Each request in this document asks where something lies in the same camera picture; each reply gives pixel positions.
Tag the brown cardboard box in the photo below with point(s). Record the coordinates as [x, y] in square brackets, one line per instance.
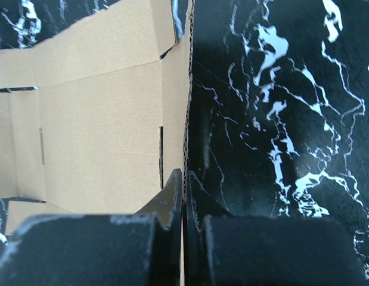
[93, 120]

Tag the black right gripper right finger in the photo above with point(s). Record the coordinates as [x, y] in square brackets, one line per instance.
[222, 249]

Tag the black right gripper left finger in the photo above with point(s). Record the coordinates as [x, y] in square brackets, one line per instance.
[100, 249]

